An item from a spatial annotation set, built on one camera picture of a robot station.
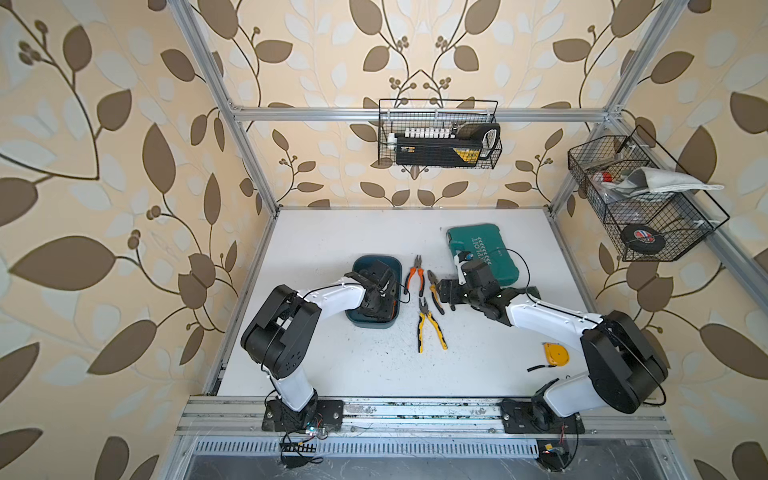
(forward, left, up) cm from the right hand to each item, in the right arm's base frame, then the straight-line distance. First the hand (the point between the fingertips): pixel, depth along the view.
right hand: (447, 286), depth 91 cm
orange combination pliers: (+9, +7, -6) cm, 13 cm away
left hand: (-5, +19, -5) cm, 20 cm away
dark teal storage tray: (-9, +28, -1) cm, 29 cm away
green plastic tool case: (+18, -15, -2) cm, 24 cm away
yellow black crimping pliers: (-4, +7, -7) cm, 11 cm away
